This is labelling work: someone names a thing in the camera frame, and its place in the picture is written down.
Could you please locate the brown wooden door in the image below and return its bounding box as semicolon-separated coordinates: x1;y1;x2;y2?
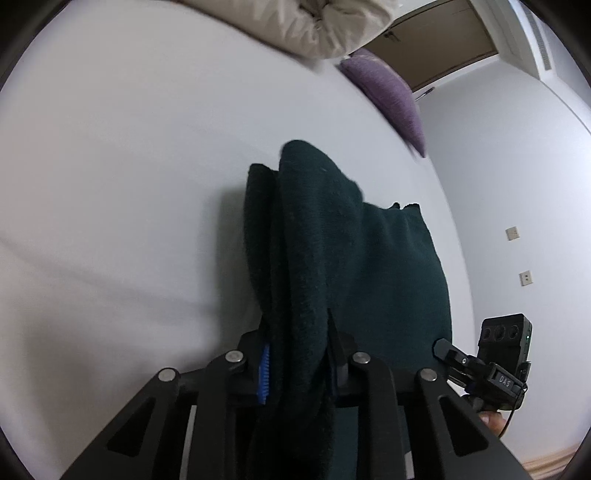
367;0;498;91

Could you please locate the rolled beige duvet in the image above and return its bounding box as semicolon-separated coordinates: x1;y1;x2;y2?
183;0;400;59

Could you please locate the purple cushion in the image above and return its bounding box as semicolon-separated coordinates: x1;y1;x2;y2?
338;48;427;158

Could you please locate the dark green knit sweater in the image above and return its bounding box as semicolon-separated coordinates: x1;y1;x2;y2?
245;140;452;479

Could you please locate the upper beige wall socket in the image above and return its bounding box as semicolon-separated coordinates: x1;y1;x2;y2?
506;227;520;241

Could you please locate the black camera box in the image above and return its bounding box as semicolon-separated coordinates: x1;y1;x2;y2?
477;313;533;376

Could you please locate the right human hand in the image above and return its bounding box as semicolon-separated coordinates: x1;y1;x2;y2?
479;411;507;437

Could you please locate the beige wall socket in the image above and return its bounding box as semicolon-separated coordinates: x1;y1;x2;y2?
519;271;533;287
506;227;520;241

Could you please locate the lower beige wall socket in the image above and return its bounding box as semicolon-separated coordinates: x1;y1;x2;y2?
519;271;533;287

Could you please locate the white bed sheet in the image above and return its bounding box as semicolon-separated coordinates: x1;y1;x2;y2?
1;1;476;479

